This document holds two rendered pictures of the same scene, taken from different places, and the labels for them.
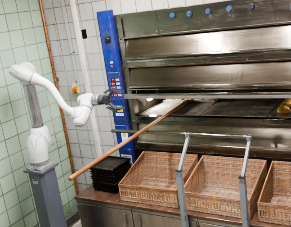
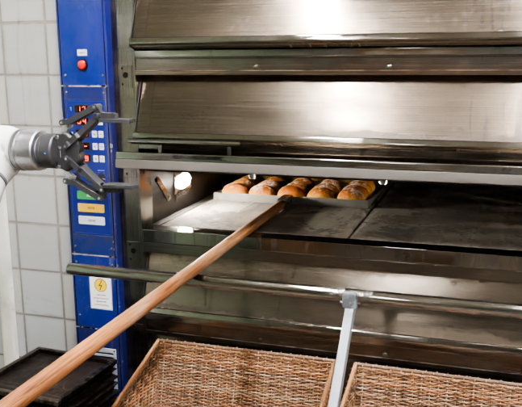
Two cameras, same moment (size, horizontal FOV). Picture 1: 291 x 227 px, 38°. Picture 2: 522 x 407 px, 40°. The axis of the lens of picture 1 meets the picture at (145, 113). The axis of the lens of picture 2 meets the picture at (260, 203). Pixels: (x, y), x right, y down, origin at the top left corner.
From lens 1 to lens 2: 1.73 m
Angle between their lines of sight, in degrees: 14
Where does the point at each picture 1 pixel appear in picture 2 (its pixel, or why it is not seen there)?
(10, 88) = not seen: outside the picture
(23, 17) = not seen: outside the picture
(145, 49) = (199, 16)
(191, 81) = (345, 127)
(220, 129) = (419, 285)
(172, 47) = (296, 13)
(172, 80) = (279, 122)
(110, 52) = (83, 18)
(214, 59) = (432, 60)
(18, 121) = not seen: outside the picture
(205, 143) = (366, 325)
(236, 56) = (511, 56)
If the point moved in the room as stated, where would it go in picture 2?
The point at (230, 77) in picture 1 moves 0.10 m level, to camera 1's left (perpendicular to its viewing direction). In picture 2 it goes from (480, 120) to (444, 121)
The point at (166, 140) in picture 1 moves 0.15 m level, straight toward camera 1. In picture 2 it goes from (238, 309) to (248, 328)
